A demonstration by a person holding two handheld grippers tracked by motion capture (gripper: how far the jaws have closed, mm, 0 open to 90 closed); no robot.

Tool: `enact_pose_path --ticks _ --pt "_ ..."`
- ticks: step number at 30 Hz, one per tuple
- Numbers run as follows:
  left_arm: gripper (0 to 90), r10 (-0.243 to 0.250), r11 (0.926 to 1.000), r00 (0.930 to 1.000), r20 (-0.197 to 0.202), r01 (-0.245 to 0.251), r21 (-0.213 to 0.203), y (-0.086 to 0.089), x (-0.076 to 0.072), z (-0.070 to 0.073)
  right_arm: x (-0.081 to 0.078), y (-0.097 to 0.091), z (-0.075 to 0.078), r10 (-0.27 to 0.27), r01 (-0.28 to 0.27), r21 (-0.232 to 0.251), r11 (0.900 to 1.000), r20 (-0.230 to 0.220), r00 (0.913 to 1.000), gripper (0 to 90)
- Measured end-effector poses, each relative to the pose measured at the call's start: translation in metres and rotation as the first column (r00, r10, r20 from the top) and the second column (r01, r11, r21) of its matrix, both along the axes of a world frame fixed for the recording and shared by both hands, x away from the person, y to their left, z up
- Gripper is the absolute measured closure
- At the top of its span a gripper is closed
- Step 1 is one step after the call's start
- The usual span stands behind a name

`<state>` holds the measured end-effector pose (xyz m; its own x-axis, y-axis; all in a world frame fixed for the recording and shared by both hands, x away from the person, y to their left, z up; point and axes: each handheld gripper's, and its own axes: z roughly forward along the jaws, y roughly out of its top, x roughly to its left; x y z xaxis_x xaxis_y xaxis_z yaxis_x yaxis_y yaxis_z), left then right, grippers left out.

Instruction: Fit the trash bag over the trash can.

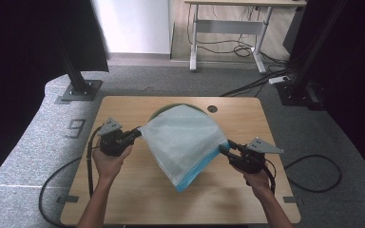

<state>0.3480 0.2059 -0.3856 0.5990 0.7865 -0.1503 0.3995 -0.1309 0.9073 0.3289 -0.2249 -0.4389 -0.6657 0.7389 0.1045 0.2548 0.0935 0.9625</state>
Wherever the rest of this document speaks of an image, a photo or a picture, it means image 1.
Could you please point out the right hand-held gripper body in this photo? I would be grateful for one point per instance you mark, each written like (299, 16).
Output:
(250, 160)

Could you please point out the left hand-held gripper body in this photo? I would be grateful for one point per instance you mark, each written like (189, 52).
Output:
(114, 144)

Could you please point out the green plastic bin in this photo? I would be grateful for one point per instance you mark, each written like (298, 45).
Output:
(168, 106)

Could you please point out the white blue-edged plastic bag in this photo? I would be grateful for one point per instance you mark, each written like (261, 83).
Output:
(183, 142)

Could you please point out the person's left hand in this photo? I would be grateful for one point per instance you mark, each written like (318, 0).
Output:
(109, 166)

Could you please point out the person's right hand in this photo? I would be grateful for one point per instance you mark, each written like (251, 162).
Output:
(256, 182)

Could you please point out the grey tape number mark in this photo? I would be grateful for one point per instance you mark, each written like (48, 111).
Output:
(73, 128)

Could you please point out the grey tape strip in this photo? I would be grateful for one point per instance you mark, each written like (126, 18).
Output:
(68, 199)
(289, 199)

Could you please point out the black stand with grey base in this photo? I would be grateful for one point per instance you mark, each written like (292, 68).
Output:
(80, 90)

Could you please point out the white power strip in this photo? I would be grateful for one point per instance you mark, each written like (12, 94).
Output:
(278, 80)

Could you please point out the white panel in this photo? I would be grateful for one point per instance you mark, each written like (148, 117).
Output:
(136, 25)

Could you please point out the black curtain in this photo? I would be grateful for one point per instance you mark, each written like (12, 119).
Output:
(355, 79)
(19, 63)

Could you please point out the white metal desk frame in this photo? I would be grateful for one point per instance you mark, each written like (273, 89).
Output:
(231, 27)

